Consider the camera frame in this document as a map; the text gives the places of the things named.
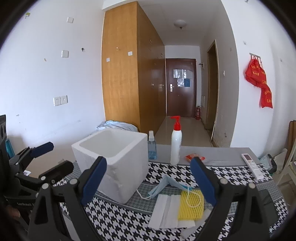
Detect houndstooth table mat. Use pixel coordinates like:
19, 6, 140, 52
49, 161, 290, 241

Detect blue spray bottle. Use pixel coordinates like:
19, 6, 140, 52
147, 131, 157, 160

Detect side door frame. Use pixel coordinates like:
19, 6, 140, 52
205, 40, 219, 141

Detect blue face mask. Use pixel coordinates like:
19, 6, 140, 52
136, 174, 193, 201

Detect wooden wardrobe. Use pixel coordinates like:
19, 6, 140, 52
102, 1, 166, 133

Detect red hanging bags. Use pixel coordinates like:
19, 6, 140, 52
245, 58, 273, 108

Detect light blue bedding bundle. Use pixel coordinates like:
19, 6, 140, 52
96, 120, 138, 132

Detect white tissue stack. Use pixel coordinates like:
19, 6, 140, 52
148, 194, 195, 230

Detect red fire extinguisher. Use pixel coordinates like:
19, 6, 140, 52
195, 106, 201, 120

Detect ceiling lamp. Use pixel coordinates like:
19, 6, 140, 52
174, 20, 187, 30

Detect red snack packet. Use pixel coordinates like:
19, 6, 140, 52
185, 153, 206, 163

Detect left hand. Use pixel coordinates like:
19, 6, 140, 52
5, 205, 21, 219

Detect dark brown entrance door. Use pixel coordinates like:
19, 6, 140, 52
166, 58, 197, 118

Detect white red pump bottle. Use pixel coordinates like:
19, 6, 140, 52
170, 115, 182, 166

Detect white styrofoam box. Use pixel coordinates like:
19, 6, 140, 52
72, 128, 149, 204

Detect double wall socket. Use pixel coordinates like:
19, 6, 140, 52
53, 95, 68, 106

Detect yellow foam net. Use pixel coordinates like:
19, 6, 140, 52
178, 189, 205, 220

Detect white remote control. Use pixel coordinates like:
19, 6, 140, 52
241, 154, 264, 180

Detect black smartphone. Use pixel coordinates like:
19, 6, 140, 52
259, 189, 278, 227

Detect white wall switch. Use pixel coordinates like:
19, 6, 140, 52
61, 50, 69, 58

